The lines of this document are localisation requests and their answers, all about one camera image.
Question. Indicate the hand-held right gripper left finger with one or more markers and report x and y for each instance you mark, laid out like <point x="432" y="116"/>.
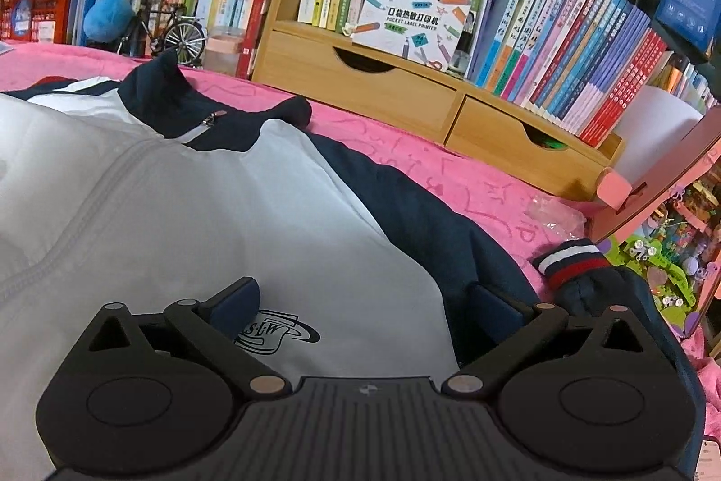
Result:
<point x="239" y="306"/>

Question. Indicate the black bicycle model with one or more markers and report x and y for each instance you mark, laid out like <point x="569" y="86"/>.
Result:
<point x="186" y="42"/>

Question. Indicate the pink miniature dollhouse model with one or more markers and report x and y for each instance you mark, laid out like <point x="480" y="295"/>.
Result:
<point x="676" y="244"/>

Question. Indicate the wooden desk organizer with drawers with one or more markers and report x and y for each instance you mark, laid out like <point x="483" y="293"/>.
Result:
<point x="360" y="81"/>

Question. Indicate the clear plastic bag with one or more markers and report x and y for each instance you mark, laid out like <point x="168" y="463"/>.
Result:
<point x="555" y="216"/>

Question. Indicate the white and navy jacket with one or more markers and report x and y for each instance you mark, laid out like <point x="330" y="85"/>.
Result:
<point x="197" y="188"/>

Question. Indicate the pink lidded cup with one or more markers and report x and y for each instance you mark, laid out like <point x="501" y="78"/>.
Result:
<point x="224" y="50"/>

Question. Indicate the pink blanket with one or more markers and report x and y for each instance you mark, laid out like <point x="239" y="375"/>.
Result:
<point x="450" y="165"/>

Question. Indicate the blue round plush ball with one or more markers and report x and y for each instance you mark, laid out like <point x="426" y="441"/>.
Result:
<point x="110" y="16"/>

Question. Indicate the red plastic crate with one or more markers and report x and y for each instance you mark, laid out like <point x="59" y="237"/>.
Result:
<point x="50" y="7"/>

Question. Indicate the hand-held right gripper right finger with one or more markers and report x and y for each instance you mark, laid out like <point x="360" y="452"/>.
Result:
<point x="498" y="312"/>

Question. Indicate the white pencil-print box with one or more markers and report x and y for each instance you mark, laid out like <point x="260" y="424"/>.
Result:
<point x="405" y="16"/>

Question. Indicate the row of pastel books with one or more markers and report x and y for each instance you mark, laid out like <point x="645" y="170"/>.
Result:
<point x="681" y="75"/>

